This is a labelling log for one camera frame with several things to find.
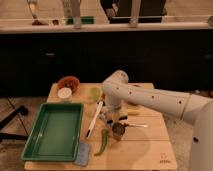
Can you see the green chili pepper toy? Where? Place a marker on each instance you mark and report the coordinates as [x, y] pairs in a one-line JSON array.
[[104, 134]]

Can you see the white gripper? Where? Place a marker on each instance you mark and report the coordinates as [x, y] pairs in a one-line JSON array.
[[114, 113]]

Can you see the metal measuring cup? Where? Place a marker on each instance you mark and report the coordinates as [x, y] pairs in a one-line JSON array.
[[119, 129]]

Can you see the blue sponge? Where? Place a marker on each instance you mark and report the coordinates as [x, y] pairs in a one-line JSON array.
[[82, 155]]

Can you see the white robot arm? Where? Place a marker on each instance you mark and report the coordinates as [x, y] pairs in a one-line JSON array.
[[193, 109]]

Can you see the black tripod stand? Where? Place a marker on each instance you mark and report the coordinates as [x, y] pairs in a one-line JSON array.
[[22, 110]]

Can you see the wooden folding table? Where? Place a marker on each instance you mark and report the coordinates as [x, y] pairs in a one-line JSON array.
[[140, 148]]

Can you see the white cup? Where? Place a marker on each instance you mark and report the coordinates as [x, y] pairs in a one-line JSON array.
[[65, 94]]

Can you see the green plastic tray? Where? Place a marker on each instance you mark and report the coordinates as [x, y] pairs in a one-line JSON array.
[[55, 133]]

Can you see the grey cloth piece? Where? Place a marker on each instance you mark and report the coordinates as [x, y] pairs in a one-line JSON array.
[[104, 116]]

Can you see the orange bowl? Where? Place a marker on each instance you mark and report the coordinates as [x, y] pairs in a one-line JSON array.
[[71, 82]]

